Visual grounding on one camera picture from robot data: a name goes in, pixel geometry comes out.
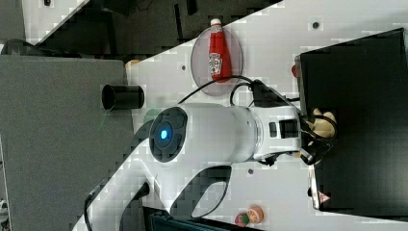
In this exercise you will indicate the yellow plush peeled banana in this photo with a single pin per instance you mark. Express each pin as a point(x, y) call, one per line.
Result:
point(318, 135)

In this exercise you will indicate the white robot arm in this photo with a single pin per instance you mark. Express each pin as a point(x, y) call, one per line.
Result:
point(184, 150)

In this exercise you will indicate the black toaster oven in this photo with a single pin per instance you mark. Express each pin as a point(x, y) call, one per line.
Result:
point(364, 83)

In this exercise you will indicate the grey round plate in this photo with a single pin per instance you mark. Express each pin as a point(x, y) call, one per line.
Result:
point(200, 67)

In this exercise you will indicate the green round cup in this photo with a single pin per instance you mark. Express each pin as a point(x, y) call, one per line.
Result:
point(151, 115)

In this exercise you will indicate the red plush ketchup bottle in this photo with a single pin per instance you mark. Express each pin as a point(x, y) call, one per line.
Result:
point(219, 57)

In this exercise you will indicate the red plush strawberry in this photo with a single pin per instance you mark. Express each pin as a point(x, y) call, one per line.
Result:
point(294, 71)

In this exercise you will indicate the red green fruit toy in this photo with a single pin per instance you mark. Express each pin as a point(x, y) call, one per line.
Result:
point(242, 219)

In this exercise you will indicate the orange slice toy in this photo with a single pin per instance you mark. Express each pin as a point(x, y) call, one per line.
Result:
point(255, 214)

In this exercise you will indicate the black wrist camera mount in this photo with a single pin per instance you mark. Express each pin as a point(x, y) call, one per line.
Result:
point(266, 97)

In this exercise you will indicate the black cylinder post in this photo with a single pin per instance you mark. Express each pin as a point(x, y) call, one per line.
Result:
point(122, 97)

